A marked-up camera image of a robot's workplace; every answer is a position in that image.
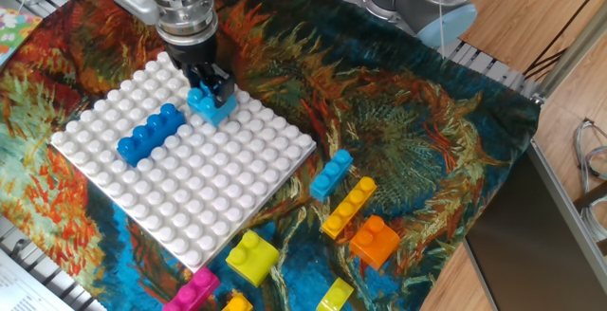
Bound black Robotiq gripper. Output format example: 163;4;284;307
163;35;237;109

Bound light blue square block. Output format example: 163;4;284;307
186;82;238;128

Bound dark blue four-stud block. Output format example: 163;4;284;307
116;102;187;168

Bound light blue three-stud block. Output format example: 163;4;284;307
309;148;355;204

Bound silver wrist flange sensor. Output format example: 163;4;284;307
103;0;219;46

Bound white studded baseplate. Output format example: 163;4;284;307
49;50;318;273

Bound large lime two-stud block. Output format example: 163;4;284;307
225;229;281;288

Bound small yellow four-stud block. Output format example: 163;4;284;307
321;175;378;240

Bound sunflower painting patterned cloth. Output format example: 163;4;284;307
0;0;542;311

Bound floral patterned sheet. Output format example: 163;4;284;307
0;6;44;68

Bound magenta three-stud block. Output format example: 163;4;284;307
162;266;222;311

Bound large yellow four-stud block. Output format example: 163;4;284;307
221;291;254;311

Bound orange two-stud block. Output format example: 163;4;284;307
348;214;401;272

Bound white zip tie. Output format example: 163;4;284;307
437;0;447;59

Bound small lime block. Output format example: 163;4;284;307
315;276;355;311

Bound printed white paper sheet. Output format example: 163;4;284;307
0;247;77;311

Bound dark grey panel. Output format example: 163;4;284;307
462;147;607;311

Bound aluminium bar beside panel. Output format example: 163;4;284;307
528;137;607;274

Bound black floor cables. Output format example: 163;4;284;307
524;0;607;80

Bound aluminium frame post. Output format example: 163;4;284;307
530;0;607;106

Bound grey cable bundle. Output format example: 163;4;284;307
572;119;607;244

